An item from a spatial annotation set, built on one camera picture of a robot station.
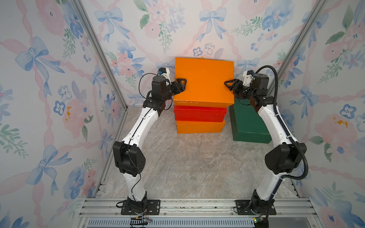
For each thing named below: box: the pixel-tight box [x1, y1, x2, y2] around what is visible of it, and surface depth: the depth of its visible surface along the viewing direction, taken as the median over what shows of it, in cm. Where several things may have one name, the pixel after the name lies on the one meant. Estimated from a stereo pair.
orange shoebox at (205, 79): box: [173, 57, 236, 108], surface depth 78 cm
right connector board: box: [252, 213, 269, 228], surface depth 73 cm
